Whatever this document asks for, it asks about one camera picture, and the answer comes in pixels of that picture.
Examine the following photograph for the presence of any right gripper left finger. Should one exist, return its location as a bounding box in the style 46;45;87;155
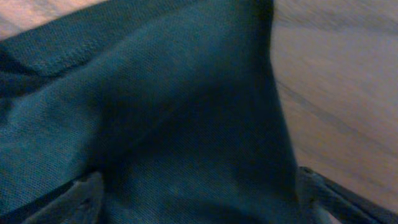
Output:
22;172;104;224

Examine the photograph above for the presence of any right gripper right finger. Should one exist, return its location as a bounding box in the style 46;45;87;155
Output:
298;167;397;224

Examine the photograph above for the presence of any black polo shirt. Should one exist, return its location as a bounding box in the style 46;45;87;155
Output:
1;0;307;224

